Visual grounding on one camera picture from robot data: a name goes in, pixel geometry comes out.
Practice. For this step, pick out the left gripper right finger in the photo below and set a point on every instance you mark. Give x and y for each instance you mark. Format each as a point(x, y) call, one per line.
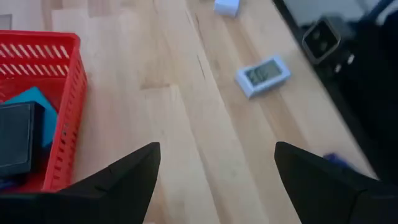
point(335, 202)

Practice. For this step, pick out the teal box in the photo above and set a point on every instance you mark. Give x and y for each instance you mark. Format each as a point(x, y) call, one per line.
point(48, 121)

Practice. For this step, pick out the white box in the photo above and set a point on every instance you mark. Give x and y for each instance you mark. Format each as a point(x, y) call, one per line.
point(227, 6)

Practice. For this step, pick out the red plastic basket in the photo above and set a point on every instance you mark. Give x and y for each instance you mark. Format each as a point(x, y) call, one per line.
point(66, 124)

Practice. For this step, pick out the white digital thermometer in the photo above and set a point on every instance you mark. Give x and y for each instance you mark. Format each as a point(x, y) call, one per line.
point(262, 77)

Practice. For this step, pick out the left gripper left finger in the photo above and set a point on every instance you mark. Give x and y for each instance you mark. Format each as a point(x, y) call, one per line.
point(93, 205)

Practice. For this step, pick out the black box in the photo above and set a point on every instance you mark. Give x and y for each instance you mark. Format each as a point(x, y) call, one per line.
point(15, 140)

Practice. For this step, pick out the black table-level camera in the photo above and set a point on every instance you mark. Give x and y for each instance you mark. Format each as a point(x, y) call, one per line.
point(321, 40)

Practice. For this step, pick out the dark blue flat box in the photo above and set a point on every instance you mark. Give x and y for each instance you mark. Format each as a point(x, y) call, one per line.
point(334, 158)

